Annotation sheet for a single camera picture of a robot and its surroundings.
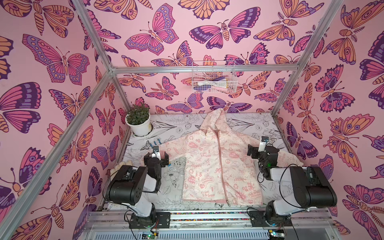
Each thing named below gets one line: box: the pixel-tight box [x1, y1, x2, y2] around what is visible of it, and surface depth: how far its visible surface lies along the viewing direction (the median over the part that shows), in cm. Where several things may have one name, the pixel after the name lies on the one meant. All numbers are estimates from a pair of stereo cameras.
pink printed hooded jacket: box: [157, 108, 304, 207], surface depth 94 cm
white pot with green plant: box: [125, 104, 152, 137], surface depth 99 cm
